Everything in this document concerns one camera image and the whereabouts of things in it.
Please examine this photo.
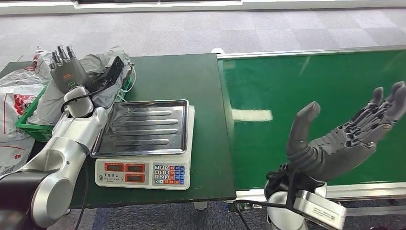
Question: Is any grey plastic mailer package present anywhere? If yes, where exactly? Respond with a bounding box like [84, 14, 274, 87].
[28, 46, 136, 126]

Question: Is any white mailer bag QR label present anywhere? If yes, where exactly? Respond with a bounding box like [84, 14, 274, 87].
[0, 136, 35, 177]

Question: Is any translucent grey mailer bag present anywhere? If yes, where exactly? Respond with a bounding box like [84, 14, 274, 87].
[0, 46, 53, 88]

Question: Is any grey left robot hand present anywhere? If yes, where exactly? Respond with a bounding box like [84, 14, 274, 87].
[49, 45, 92, 94]

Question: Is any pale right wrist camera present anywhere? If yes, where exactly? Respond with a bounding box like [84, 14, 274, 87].
[292, 190, 348, 230]

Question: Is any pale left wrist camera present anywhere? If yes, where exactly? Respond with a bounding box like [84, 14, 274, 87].
[90, 56, 125, 93]

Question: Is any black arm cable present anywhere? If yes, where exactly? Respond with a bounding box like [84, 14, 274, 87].
[233, 163, 305, 230]
[61, 83, 110, 230]

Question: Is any green conveyor belt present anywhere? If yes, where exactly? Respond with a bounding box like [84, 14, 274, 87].
[216, 45, 406, 218]

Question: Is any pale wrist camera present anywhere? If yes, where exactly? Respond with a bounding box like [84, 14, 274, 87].
[90, 56, 125, 93]
[292, 190, 348, 230]

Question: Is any steel scale tray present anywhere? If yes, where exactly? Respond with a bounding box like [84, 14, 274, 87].
[90, 99, 190, 159]

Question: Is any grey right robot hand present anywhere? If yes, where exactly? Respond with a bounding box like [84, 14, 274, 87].
[286, 80, 406, 182]

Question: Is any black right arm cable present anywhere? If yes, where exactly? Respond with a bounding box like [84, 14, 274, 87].
[233, 163, 305, 230]

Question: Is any white mailer bag red print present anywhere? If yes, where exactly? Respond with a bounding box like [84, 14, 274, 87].
[0, 84, 45, 143]

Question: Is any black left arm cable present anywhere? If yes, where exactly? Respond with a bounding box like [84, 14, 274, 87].
[61, 83, 110, 230]

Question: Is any white electronic scale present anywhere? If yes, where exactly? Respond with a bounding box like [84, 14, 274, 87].
[94, 104, 196, 191]

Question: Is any green plastic crate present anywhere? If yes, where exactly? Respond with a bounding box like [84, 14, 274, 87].
[15, 78, 132, 142]

